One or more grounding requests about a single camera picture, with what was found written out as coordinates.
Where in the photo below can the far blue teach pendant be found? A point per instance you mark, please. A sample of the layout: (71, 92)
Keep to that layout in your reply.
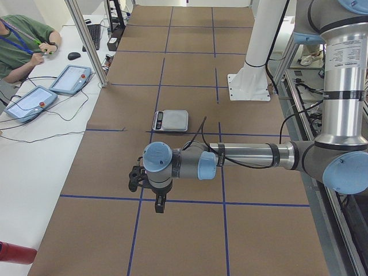
(71, 80)

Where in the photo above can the silver digital kitchen scale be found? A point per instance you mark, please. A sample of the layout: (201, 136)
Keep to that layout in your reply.
(171, 121)

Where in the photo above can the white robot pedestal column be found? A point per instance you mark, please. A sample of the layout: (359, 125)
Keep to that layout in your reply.
(250, 83)

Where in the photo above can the near blue teach pendant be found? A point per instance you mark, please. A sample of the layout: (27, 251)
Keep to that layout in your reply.
(31, 104)

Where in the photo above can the red cylinder object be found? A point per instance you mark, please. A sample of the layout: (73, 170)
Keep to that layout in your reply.
(13, 253)

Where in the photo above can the person in green shirt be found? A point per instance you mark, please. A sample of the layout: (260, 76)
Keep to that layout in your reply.
(24, 44)

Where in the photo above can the blue teach pendant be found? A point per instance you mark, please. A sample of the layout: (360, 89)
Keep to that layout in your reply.
(71, 80)
(31, 104)

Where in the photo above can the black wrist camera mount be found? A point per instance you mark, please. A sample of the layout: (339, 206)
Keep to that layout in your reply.
(138, 178)

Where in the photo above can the black box white label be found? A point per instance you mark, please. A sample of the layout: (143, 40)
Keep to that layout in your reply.
(113, 44)

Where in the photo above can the black computer mouse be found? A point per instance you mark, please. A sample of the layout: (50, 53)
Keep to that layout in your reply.
(73, 55)

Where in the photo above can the blue tape line horizontal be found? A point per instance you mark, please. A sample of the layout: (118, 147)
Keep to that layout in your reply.
(186, 201)

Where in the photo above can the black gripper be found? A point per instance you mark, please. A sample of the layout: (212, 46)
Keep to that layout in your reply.
(160, 191)

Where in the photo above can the aluminium side rail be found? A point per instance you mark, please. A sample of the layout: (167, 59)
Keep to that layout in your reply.
(334, 162)

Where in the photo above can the aluminium frame post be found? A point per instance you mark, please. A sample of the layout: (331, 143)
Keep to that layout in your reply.
(86, 40)

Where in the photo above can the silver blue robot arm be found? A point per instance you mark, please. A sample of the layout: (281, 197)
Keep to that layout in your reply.
(342, 25)

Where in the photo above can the white sneakers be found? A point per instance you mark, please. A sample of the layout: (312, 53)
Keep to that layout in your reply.
(310, 59)

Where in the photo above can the black keyboard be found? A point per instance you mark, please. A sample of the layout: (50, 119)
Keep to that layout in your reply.
(95, 33)

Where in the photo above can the blue tape line vertical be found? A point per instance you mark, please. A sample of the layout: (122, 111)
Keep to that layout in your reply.
(128, 273)

